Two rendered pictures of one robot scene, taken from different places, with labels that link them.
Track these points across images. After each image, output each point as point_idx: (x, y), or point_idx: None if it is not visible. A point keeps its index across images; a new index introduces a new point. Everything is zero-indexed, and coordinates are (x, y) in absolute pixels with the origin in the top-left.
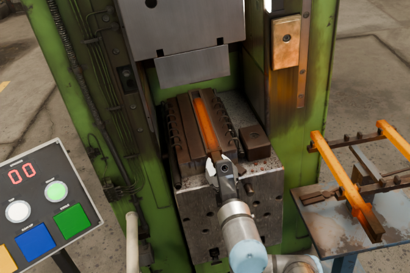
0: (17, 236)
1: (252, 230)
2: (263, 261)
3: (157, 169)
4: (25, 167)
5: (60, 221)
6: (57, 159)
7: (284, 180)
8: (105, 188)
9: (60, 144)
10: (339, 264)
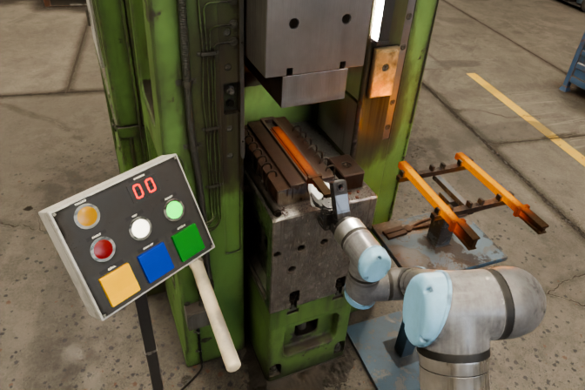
0: (140, 255)
1: (375, 239)
2: (387, 264)
3: (236, 204)
4: (147, 182)
5: (178, 241)
6: (175, 176)
7: None
8: None
9: (178, 160)
10: None
